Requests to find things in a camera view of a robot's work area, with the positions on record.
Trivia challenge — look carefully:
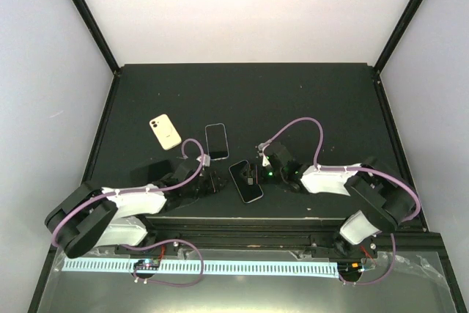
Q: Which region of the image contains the white smartphone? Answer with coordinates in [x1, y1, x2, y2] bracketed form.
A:
[229, 160, 264, 204]

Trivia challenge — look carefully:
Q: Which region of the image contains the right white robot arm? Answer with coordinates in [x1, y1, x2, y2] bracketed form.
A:
[229, 142, 421, 258]

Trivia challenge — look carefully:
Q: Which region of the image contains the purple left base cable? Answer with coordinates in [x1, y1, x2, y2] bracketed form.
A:
[132, 238, 205, 287]

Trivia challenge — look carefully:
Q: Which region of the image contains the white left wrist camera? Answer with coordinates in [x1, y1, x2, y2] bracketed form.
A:
[202, 155, 211, 167]

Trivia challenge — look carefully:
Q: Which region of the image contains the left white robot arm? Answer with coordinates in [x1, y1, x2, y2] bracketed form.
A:
[44, 159, 227, 259]

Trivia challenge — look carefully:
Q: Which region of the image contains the black frame post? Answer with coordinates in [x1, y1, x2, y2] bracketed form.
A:
[374, 0, 424, 73]
[71, 0, 120, 74]

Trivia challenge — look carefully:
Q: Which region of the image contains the right black frame post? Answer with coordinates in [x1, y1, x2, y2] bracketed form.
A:
[374, 0, 424, 73]

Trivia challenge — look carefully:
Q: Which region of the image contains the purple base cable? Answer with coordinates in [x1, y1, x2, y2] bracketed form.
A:
[132, 238, 205, 287]
[339, 232, 396, 287]

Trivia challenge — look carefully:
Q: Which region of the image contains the left black frame post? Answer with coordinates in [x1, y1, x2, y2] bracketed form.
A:
[71, 0, 120, 74]

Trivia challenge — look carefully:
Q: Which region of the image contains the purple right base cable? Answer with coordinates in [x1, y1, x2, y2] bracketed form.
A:
[339, 232, 396, 287]

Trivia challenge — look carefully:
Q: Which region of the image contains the clear acrylic sheet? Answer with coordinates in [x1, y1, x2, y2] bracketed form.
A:
[35, 252, 457, 312]

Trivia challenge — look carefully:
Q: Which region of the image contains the beige cased phone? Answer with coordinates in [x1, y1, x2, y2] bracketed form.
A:
[149, 114, 182, 150]

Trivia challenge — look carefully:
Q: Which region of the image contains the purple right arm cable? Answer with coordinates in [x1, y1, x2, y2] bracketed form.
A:
[262, 117, 421, 224]

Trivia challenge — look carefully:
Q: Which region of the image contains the white slotted cable duct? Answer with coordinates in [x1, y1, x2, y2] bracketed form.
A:
[62, 257, 339, 279]

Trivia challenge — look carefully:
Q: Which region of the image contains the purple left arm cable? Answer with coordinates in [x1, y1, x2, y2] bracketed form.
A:
[51, 139, 205, 248]

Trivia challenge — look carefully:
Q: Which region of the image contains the left green circuit board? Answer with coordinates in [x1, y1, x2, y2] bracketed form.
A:
[133, 259, 160, 270]

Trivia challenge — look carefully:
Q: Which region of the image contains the right circuit board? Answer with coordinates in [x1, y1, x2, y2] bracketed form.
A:
[337, 262, 376, 273]

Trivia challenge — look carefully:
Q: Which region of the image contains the blue smartphone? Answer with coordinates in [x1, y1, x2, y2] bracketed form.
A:
[204, 122, 230, 161]

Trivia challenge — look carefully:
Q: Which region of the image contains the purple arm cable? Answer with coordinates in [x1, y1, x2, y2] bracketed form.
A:
[51, 139, 205, 248]
[262, 117, 421, 224]

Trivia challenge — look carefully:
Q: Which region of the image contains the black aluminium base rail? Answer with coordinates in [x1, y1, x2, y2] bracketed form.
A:
[139, 217, 446, 259]

